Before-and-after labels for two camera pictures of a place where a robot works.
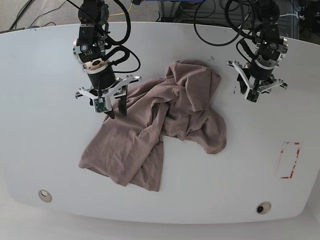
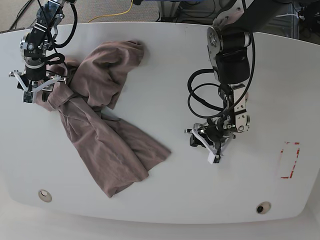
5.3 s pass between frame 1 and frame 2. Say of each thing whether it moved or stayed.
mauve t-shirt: moved
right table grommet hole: stayed
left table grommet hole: stayed
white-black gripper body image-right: moved
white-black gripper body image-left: moved
